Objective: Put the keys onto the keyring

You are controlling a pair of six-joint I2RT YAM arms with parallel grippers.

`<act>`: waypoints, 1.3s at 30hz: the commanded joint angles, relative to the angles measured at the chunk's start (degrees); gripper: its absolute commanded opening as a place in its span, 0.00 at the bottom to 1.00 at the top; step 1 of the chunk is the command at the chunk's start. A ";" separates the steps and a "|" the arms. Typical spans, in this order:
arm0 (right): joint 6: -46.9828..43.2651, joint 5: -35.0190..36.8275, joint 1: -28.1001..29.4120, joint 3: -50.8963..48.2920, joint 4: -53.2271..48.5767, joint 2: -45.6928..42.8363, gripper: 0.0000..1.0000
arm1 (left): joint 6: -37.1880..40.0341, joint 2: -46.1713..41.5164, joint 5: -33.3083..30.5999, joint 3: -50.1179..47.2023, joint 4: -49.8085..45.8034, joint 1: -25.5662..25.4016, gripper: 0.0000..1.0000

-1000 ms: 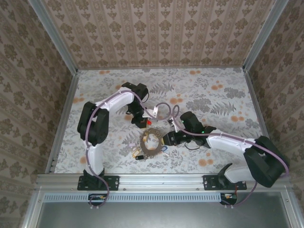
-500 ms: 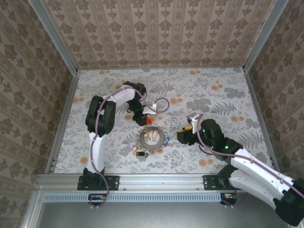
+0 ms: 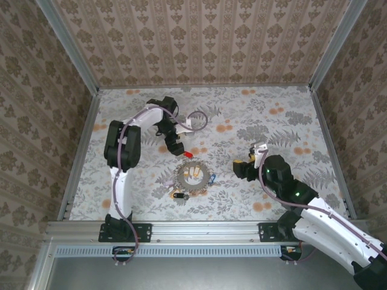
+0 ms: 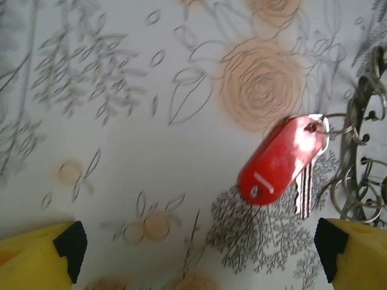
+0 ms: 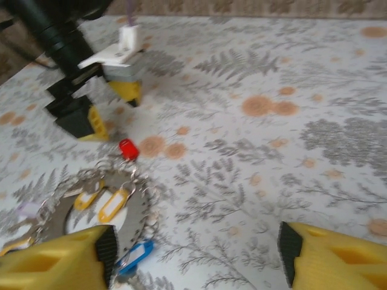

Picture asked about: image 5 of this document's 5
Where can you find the yellow key tag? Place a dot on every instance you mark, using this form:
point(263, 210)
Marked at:
point(86, 198)
point(112, 207)
point(15, 246)

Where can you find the large metal keyring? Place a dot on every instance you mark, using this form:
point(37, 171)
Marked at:
point(54, 217)

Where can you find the red tagged key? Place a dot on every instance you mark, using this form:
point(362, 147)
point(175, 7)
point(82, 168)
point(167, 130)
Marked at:
point(128, 149)

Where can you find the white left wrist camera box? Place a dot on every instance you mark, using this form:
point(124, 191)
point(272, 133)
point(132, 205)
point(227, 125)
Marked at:
point(127, 36)

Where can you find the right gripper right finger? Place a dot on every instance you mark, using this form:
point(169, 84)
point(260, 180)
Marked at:
point(332, 259)

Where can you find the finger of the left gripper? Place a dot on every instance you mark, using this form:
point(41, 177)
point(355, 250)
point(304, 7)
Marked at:
point(128, 90)
point(75, 119)

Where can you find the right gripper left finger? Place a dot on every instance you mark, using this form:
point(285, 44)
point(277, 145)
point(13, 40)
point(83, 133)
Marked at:
point(45, 266)

